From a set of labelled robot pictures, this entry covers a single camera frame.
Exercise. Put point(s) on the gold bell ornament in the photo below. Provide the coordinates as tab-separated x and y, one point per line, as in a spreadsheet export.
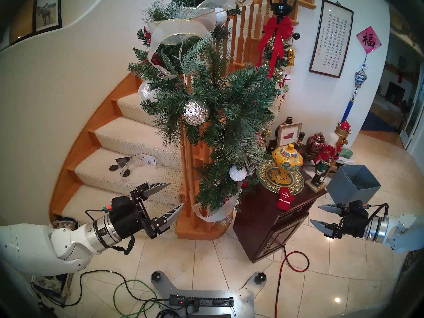
291	57

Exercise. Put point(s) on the dark square card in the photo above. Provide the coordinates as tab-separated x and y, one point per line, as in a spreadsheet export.
123	160

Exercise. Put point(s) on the black power strip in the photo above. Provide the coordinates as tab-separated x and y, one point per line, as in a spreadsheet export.
205	301

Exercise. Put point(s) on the blue vase tassel hanging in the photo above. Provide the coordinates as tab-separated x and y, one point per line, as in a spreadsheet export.
360	78

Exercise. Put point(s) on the dark patterned rug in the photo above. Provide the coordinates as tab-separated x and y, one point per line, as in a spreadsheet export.
49	282
410	264

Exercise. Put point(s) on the small framed picture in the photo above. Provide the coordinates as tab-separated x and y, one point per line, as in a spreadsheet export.
289	135

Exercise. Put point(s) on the green pine garland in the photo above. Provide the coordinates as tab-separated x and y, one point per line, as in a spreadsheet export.
238	98

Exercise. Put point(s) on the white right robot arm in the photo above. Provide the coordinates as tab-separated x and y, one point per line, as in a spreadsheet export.
404	229

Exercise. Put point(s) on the dark wooden cabinet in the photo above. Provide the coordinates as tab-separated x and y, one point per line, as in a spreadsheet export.
265	228

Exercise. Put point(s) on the dark framed picture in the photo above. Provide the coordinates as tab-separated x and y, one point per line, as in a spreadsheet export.
21	29

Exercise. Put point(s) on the red ball ornament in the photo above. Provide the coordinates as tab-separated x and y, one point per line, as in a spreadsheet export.
260	139

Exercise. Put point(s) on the blue room rug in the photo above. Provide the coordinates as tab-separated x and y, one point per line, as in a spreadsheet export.
376	123

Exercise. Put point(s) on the red diamond Fu paper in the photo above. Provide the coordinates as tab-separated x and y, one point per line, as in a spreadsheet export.
368	39

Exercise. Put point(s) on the dark oval disc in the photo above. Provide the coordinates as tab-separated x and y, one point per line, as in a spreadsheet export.
125	173
113	168

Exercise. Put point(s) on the white glass door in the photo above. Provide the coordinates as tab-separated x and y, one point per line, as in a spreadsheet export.
414	118

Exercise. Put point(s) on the wooden stair balustrade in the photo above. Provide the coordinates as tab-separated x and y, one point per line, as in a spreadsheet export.
250	26

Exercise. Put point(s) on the green gold decorative plate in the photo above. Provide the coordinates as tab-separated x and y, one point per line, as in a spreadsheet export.
266	180

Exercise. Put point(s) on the clear glass ball ornament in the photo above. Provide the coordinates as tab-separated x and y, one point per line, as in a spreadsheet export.
145	92

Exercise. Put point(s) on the right gripper ribbed grey finger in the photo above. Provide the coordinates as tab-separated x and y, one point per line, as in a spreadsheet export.
333	208
323	226

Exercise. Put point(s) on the dark ceramic vase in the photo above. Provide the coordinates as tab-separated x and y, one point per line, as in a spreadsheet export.
290	120

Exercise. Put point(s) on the green jade carving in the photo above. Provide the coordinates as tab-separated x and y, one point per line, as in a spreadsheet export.
347	154

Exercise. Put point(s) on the tall red nutcracker figure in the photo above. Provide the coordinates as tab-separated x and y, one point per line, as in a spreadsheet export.
328	155

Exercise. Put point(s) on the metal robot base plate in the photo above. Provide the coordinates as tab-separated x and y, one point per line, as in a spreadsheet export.
243	300

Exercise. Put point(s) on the black star knob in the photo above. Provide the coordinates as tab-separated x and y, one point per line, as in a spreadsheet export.
260	277
156	276

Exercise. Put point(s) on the yellow porcelain lidded urn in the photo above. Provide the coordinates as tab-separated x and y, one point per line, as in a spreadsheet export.
287	161

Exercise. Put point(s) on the red velvet bow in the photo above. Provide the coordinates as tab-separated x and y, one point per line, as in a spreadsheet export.
275	27

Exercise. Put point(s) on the red mini stocking ornament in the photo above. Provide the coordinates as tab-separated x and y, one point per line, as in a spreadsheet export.
284	199

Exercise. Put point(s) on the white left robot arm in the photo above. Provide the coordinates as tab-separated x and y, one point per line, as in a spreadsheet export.
59	244

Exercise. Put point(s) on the black fireplace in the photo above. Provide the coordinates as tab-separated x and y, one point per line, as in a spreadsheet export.
395	92

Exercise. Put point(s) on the clear plastic packaging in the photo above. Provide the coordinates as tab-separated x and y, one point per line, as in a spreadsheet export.
139	161

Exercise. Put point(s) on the silver faceted ball ornament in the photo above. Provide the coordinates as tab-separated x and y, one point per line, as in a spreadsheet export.
196	112

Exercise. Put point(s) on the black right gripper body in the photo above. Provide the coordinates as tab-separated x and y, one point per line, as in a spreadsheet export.
356	221

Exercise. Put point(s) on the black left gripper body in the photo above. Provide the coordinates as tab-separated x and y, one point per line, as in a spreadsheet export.
127	218

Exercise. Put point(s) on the grey blue square bin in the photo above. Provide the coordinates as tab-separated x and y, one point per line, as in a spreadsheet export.
347	191

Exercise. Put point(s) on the carpeted wooden staircase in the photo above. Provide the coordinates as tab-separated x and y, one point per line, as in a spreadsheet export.
132	138

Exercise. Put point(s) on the left gripper ribbed grey finger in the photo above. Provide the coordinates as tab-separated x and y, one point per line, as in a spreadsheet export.
172	216
155	187

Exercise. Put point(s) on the red berry sprig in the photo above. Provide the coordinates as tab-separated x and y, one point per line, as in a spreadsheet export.
155	59

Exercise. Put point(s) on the small black-hat nutcracker figure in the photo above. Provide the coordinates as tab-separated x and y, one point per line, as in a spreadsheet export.
300	140

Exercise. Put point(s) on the white glitter ball ornament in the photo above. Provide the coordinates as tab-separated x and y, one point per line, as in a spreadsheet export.
221	16
238	173

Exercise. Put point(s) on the dark red cloisonne jar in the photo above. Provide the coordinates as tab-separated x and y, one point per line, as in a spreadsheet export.
316	142

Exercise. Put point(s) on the sheer white gold-edged ribbon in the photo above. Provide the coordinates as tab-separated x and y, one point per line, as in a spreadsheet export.
179	27

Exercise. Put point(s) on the framed Chinese calligraphy scroll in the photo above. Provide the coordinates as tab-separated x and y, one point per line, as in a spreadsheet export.
331	39

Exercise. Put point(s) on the framed horse photo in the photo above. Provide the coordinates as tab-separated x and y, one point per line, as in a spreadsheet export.
48	12

